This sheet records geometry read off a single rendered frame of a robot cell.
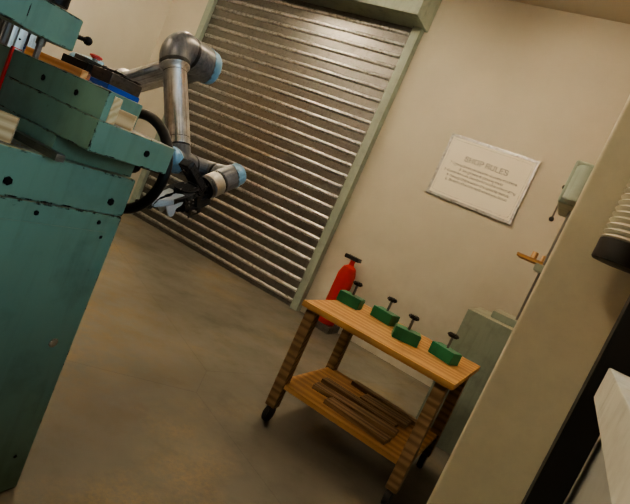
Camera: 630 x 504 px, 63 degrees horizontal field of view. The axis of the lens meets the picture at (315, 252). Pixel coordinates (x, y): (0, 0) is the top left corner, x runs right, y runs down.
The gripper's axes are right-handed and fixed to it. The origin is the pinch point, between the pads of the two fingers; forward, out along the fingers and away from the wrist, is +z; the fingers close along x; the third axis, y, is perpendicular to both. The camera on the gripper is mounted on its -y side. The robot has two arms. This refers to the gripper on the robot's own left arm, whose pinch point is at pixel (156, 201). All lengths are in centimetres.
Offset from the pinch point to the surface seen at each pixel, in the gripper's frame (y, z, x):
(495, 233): 91, -247, -54
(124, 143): -30.3, 25.6, -20.4
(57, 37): -43.6, 20.6, 4.8
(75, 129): -33.0, 32.4, -15.6
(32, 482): 55, 53, -13
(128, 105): -27.4, 5.7, 2.5
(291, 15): 2, -307, 175
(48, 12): -48, 22, 5
